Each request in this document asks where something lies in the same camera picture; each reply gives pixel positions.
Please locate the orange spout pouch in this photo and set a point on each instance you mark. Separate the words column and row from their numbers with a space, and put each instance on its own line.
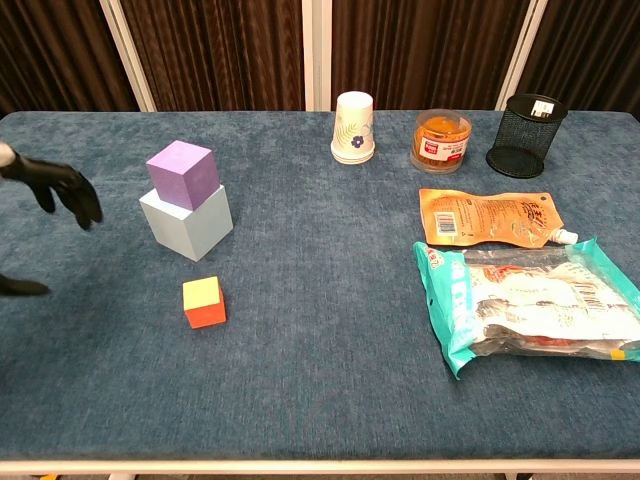
column 480, row 217

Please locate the small orange yellow cube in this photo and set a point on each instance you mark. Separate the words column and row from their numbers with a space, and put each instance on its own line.
column 202, row 300

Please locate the white partition post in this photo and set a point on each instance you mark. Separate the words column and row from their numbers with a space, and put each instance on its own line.
column 522, row 55
column 316, row 55
column 127, row 55

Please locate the large light blue cube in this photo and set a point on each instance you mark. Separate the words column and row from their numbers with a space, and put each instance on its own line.
column 200, row 230

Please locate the upside-down floral paper cup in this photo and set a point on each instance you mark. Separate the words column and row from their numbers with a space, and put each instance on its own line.
column 353, row 125

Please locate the small white black tag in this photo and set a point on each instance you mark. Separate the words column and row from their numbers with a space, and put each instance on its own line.
column 540, row 109

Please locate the dark brown pleated curtain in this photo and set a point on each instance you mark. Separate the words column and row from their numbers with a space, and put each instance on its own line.
column 220, row 50
column 420, row 50
column 595, row 50
column 55, row 50

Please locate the white table frame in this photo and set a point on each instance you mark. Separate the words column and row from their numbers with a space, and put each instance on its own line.
column 320, row 466

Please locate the black mesh pen holder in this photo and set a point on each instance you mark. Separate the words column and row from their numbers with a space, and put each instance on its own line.
column 520, row 142

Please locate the medium purple cube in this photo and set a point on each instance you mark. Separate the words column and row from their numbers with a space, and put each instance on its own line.
column 182, row 175

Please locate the teal clear snack bag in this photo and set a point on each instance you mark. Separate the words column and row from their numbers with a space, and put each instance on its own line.
column 525, row 300

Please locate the clear jar of rubber bands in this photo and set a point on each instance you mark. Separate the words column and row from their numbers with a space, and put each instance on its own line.
column 440, row 142

